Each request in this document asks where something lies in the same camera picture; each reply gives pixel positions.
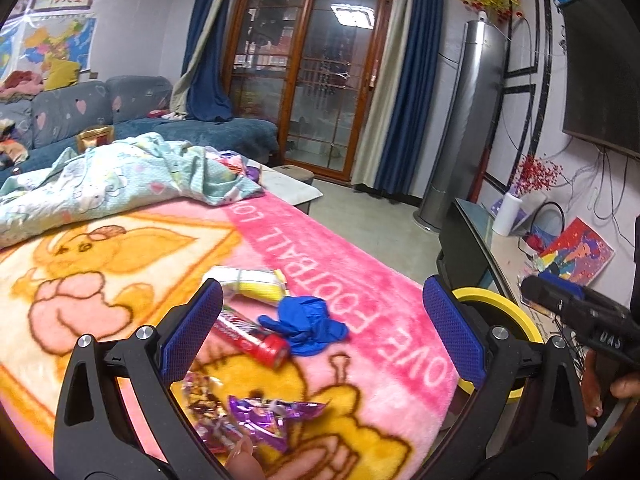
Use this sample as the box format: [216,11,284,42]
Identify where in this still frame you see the pile of red clothes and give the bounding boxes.
[0,70,43,98]

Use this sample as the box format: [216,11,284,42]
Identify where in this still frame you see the silver tower air conditioner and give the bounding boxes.
[412,20,508,233]

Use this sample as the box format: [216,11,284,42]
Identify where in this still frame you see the light blue cartoon quilt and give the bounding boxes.
[0,132,266,248]

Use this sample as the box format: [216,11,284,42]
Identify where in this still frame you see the world map poster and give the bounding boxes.
[0,30,26,78]

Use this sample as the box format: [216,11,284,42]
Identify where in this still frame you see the beige curtain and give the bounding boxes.
[350,0,418,188]
[170,0,248,116]

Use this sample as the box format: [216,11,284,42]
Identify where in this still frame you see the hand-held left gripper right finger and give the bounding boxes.
[415,275,603,480]

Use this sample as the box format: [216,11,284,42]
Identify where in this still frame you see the orange patterned cloth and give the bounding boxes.
[0,120,28,166]

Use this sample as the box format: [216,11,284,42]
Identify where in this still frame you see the person's left hand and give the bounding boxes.
[222,437,268,480]

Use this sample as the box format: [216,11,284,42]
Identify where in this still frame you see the black wall cables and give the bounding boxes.
[565,147,640,241]

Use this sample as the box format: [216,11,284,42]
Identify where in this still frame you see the black television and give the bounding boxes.
[555,0,640,158]

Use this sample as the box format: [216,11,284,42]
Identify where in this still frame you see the gold gift box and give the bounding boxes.
[75,126,117,153]

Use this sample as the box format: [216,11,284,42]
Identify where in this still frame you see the blue grey sofa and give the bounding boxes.
[0,75,281,186]

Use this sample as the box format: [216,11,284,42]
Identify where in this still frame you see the pink printed blanket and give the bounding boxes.
[0,192,461,480]

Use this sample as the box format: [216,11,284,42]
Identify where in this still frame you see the red berry branches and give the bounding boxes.
[510,155,563,198]

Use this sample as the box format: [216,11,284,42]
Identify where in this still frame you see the purple candy wrapper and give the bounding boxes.
[181,367,236,453]
[227,394,332,453]

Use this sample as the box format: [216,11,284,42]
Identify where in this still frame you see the television cabinet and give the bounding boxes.
[437,199,591,346]

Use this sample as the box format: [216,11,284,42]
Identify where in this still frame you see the black hoop handle basket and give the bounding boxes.
[517,201,568,256]

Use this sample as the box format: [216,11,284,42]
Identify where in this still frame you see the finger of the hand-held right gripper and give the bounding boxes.
[520,275,602,322]
[538,271,587,298]

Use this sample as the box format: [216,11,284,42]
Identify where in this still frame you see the country map poster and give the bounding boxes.
[22,17,98,73]

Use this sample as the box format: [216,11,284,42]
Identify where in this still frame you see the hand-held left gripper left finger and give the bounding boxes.
[52,278,238,480]

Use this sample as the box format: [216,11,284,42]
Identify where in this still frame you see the grey footstool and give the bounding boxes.
[272,164,316,187]

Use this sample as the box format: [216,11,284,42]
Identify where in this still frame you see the colourful figure painting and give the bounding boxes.
[537,217,616,286]

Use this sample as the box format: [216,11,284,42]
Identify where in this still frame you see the yellow white foam net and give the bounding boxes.
[202,266,291,306]

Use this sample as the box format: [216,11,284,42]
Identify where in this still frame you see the person's right hand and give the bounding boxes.
[580,347,640,429]

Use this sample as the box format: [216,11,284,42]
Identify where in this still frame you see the white paper roll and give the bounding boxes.
[492,192,523,236]

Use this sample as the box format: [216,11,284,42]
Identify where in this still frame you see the blue curtain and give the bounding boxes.
[372,0,446,196]
[180,0,246,123]

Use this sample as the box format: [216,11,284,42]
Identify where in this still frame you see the black bin with yellow rim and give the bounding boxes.
[440,287,546,480]

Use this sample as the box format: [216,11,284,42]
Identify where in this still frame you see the wooden glass sliding door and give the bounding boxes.
[222,0,401,181]

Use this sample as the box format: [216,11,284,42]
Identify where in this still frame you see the red snack wrapper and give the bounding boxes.
[215,307,291,371]

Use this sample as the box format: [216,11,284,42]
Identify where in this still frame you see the yellow pillow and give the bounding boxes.
[42,57,82,92]

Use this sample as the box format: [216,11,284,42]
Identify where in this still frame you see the blue rubber glove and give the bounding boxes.
[257,295,351,358]

